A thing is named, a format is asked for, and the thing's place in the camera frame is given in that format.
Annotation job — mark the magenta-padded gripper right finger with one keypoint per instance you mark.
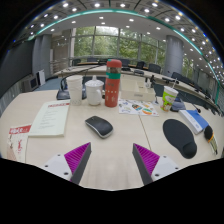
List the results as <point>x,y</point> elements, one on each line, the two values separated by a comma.
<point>146,158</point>

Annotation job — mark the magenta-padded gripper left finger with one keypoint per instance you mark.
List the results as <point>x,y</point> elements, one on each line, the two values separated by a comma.
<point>77,156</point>

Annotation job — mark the black computer mouse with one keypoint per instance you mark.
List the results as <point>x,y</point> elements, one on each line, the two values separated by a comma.
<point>99,126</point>

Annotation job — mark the black mouse pad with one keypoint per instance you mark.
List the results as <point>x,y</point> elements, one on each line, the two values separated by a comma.
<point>178,135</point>

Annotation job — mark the white document with red heading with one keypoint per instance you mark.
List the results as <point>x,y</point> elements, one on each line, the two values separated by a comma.
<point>50,118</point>

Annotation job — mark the colourful sticker sheet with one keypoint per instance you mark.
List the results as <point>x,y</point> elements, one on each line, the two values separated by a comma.
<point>140,108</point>

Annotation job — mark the red and white leaflet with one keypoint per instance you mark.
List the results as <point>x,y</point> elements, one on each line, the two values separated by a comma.
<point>18,143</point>

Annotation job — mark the black conference microphone unit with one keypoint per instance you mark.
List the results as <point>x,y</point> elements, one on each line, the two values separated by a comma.
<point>178,106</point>

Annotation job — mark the blue and white book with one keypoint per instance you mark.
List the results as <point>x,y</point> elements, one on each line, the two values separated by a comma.
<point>195,120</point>

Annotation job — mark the black gooseneck desk microphone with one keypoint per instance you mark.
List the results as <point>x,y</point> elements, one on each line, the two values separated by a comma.
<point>62,95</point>

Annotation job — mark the green paper cup with straw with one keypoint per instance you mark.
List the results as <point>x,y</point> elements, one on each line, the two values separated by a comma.
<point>168,98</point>

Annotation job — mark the white cardboard box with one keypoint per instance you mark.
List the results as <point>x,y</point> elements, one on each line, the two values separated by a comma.
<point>133,95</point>

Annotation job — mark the white lidded mug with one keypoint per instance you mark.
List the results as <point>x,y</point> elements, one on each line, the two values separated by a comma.
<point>94,93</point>

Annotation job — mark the stack of white paper cups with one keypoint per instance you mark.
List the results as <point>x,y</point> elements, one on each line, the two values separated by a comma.
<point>74,90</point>

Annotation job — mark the black handheld microphone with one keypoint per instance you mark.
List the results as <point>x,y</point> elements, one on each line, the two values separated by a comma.
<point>209,133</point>

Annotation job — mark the red drink bottle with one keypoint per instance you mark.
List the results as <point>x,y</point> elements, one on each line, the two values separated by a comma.
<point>113,90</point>

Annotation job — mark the grey monitor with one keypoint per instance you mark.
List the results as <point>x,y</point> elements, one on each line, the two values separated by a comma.
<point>30,83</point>

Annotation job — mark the long curved conference desk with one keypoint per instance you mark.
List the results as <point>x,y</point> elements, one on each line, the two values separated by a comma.
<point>96,69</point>

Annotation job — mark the group of dark chairs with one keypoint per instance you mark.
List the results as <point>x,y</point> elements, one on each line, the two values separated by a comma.
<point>154,68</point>

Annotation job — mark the group of ceiling lights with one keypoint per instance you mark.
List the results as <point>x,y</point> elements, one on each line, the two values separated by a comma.
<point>97,5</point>

